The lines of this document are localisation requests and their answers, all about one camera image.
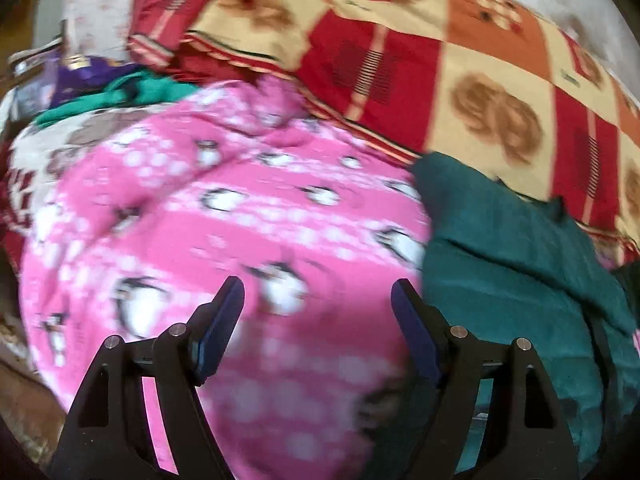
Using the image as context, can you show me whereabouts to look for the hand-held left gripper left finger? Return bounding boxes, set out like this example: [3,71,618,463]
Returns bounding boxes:
[49,276,246,480]

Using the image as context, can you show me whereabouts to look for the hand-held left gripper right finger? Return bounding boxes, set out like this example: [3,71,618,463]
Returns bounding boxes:
[391,278,581,480]

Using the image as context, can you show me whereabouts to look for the dark teal garment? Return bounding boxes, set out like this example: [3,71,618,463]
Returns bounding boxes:
[361,152,640,480]

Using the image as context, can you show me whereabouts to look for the pink penguin print fleece garment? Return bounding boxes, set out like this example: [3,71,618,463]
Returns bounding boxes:
[19,76,434,480]

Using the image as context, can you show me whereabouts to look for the green cloth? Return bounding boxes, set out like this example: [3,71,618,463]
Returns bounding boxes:
[34,71,201,129]

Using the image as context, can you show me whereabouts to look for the red and cream patterned blanket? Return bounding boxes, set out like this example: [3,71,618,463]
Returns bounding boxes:
[127,0,640,264]

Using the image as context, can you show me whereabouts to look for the purple cloth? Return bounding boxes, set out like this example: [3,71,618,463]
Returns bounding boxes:
[50,56,141,109]

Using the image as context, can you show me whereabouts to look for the white floral print cloth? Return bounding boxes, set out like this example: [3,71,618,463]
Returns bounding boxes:
[64,0,143,63]

